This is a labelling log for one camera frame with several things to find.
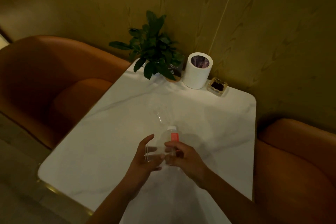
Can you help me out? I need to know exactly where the person's left hand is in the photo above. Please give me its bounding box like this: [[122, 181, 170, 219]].
[[125, 134, 165, 190]]

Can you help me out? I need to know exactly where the person's right hand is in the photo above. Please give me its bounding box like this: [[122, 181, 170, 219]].
[[164, 141, 210, 190]]

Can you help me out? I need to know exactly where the clear plastic bottle red label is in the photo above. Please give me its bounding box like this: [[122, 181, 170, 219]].
[[144, 126, 181, 167]]

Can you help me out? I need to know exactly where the person's left forearm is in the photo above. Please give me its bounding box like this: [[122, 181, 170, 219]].
[[85, 177, 142, 224]]

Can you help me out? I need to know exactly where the person's right forearm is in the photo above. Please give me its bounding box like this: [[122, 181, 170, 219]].
[[197, 171, 279, 224]]

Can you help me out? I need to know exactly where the dark sign on wooden base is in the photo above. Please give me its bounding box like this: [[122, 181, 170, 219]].
[[165, 60, 185, 83]]

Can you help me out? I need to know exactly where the small glass ashtray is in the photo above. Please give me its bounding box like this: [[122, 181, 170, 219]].
[[207, 77, 228, 97]]

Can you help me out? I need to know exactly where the white cylindrical bin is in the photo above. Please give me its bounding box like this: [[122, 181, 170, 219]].
[[182, 52, 214, 90]]

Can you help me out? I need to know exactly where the green potted plant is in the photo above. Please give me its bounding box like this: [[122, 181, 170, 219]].
[[109, 10, 185, 81]]

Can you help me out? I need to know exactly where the orange leather armchair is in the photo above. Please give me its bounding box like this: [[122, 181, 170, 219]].
[[0, 35, 132, 150], [253, 118, 336, 224]]

